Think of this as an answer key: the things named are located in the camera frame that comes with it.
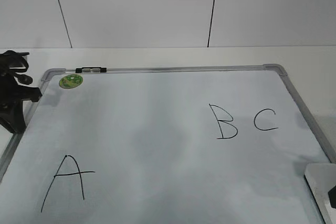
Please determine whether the round green magnet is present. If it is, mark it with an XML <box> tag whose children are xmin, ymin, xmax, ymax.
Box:
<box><xmin>59</xmin><ymin>74</ymin><xmax>83</xmax><ymax>89</ymax></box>

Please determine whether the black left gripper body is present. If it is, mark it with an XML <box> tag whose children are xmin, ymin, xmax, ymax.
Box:
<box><xmin>1</xmin><ymin>50</ymin><xmax>42</xmax><ymax>133</ymax></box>

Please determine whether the white whiteboard with aluminium frame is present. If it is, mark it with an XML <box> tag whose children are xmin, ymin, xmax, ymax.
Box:
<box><xmin>1</xmin><ymin>64</ymin><xmax>335</xmax><ymax>223</ymax></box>

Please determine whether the white whiteboard eraser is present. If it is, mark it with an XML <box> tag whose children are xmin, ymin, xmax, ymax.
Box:
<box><xmin>304</xmin><ymin>163</ymin><xmax>335</xmax><ymax>224</ymax></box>

